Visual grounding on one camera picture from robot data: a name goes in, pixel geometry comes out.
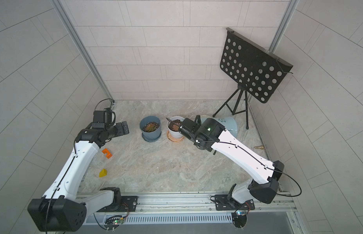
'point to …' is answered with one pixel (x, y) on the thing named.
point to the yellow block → (103, 173)
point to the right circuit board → (238, 220)
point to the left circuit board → (112, 222)
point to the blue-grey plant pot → (151, 127)
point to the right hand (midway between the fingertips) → (213, 132)
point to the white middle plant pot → (172, 127)
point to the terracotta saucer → (174, 140)
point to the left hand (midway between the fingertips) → (123, 125)
